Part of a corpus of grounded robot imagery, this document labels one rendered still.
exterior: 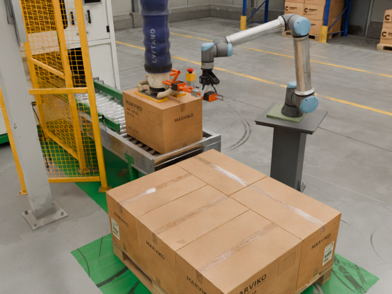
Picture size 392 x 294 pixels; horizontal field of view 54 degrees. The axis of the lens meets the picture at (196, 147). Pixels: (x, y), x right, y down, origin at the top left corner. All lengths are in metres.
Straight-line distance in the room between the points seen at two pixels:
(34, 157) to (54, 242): 0.68
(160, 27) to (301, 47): 1.05
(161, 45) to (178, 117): 0.57
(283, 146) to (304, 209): 0.99
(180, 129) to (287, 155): 0.97
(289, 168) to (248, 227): 1.26
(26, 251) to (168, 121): 1.47
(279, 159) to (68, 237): 1.88
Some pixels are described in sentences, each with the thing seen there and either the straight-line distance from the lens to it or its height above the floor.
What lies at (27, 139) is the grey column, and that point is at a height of 0.74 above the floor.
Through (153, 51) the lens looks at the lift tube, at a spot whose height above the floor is 1.33.
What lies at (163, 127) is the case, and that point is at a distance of 3.01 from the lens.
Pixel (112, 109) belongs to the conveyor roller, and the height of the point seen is 0.55.
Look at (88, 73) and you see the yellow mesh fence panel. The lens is 3.36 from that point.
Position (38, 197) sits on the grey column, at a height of 0.22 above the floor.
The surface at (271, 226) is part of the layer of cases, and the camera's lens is 2.38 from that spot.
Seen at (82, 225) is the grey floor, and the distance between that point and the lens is 3.41.
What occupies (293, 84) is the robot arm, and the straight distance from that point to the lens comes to 3.26.
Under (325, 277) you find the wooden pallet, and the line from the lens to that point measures 2.84.
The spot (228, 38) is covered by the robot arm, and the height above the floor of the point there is 1.45.
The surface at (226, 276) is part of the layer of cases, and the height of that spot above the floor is 0.54.
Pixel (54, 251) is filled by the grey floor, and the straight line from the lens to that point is 3.22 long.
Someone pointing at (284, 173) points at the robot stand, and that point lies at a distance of 3.54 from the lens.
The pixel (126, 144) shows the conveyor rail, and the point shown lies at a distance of 3.28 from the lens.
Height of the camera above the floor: 1.98
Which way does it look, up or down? 26 degrees down
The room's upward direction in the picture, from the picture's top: 1 degrees counter-clockwise
